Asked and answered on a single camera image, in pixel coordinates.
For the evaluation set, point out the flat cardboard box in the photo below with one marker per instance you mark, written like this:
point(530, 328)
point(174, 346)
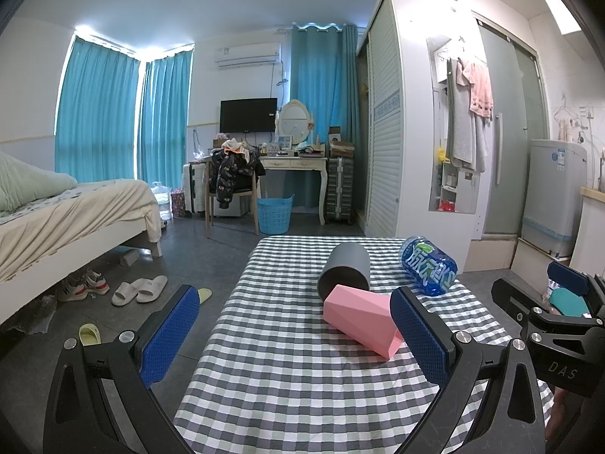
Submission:
point(539, 257)

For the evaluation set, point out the frosted glass shower door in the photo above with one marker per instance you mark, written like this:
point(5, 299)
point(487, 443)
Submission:
point(510, 151)

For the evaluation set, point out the orange white cloth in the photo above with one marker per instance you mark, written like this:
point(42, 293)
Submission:
point(232, 144)

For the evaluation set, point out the silver suitcase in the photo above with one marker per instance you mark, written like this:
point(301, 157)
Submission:
point(340, 189)

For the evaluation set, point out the stack of brown boxes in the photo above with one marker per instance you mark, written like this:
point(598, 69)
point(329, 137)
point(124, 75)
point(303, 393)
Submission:
point(341, 146)

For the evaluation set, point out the teal rounded object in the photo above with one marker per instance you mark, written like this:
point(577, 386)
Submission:
point(569, 302)

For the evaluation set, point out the black television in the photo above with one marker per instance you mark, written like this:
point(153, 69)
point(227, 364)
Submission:
point(248, 114)

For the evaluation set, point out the cream vanity desk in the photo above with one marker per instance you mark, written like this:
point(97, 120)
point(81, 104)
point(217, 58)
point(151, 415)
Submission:
point(293, 163)

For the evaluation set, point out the green slipper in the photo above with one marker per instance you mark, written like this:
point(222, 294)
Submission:
point(204, 296)
point(89, 335)

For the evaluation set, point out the bed with beige sheet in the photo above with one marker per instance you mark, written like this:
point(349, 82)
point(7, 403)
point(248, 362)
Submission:
point(80, 227)

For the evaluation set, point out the tall teal curtain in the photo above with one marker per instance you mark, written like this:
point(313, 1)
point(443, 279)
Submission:
point(321, 85)

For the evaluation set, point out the wooden chair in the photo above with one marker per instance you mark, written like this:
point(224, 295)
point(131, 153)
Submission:
point(250, 198)

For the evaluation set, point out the pink hanging towel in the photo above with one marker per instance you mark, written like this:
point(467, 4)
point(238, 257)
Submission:
point(478, 90)

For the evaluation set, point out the grey cup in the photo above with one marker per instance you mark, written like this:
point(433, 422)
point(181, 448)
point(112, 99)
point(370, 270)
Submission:
point(345, 267)

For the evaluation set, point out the white counter cabinet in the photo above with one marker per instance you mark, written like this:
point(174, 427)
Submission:
point(591, 231)

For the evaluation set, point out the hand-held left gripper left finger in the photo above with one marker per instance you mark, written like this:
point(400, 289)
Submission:
point(171, 335)

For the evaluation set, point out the grey hanging towel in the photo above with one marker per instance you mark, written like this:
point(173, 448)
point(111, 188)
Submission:
point(461, 118)

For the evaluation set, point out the white sneaker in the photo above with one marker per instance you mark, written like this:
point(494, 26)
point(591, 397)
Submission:
point(71, 291)
point(96, 282)

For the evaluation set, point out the wide teal curtain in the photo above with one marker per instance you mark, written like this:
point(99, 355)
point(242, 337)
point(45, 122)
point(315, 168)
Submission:
point(97, 108)

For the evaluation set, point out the dark patterned jacket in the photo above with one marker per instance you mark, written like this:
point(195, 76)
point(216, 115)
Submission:
point(231, 172)

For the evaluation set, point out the checkered tablecloth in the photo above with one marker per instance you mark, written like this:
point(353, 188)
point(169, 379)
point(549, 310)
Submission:
point(283, 340)

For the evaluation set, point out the pink faceted cup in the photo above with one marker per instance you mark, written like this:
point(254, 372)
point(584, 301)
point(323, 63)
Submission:
point(361, 319)

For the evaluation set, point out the blue water bottle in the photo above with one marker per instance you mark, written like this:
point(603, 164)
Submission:
point(429, 265)

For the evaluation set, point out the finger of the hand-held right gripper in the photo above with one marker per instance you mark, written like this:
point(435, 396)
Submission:
point(513, 295)
point(567, 276)

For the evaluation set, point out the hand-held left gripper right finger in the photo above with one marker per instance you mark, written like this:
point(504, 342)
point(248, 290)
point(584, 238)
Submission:
point(419, 340)

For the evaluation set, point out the white wardrobe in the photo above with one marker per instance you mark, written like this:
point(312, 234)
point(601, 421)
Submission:
point(385, 151)

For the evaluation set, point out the blue laundry basket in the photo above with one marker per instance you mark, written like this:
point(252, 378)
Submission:
point(275, 215)

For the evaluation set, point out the pale green quilt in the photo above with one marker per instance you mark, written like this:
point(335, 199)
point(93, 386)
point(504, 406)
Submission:
point(28, 184)

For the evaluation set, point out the patterned gift bag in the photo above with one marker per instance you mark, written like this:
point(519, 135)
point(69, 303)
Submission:
point(177, 204)

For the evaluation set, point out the narrow teal curtain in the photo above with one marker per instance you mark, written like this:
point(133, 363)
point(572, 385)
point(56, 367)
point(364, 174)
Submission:
point(165, 118)

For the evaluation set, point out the white air conditioner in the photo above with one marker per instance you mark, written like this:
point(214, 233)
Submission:
point(246, 54)

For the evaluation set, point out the white suitcase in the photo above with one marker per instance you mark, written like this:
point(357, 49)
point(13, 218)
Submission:
point(194, 189)

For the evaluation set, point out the wall clothes hanger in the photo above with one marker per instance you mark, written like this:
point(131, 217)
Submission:
point(567, 120)

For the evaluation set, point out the person's right hand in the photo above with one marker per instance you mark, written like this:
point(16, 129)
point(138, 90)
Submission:
point(558, 406)

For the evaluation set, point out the white washing machine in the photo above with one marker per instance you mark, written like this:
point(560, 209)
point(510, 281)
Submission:
point(550, 194)

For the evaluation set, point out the white slipper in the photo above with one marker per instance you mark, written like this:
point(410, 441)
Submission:
point(125, 294)
point(152, 288)

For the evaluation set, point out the oval vanity mirror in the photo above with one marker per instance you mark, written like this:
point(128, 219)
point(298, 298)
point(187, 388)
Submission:
point(294, 118)

